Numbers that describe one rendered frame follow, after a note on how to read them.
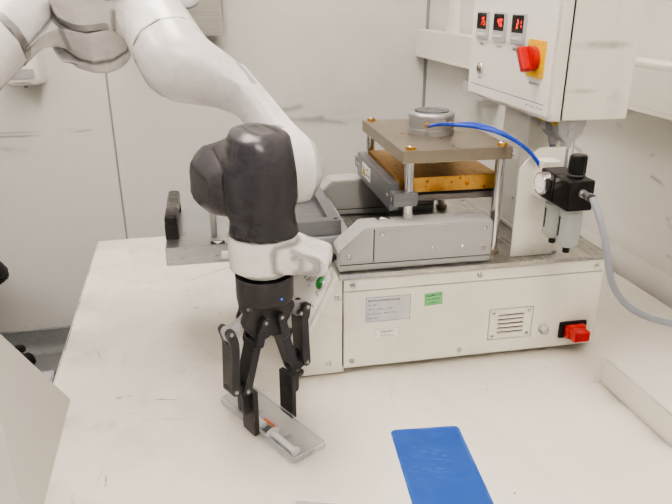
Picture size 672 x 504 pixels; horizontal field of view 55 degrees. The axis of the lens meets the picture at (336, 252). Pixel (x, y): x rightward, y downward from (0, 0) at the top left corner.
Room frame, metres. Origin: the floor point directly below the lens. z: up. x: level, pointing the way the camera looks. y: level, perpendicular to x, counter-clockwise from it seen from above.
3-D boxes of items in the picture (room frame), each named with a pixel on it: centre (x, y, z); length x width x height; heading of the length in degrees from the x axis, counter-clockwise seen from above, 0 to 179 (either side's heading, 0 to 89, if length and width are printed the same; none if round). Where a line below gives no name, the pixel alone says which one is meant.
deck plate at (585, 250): (1.12, -0.20, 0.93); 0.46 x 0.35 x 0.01; 101
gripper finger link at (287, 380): (0.79, 0.07, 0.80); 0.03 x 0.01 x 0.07; 40
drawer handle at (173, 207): (1.03, 0.27, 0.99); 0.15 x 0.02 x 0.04; 11
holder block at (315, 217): (1.07, 0.09, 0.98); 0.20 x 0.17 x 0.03; 11
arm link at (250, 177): (0.80, 0.12, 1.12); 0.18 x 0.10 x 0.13; 33
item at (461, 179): (1.11, -0.16, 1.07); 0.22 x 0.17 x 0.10; 11
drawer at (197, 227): (1.06, 0.14, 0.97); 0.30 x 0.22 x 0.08; 101
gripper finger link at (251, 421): (0.74, 0.12, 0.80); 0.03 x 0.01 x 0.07; 40
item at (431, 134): (1.10, -0.20, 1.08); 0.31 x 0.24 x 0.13; 11
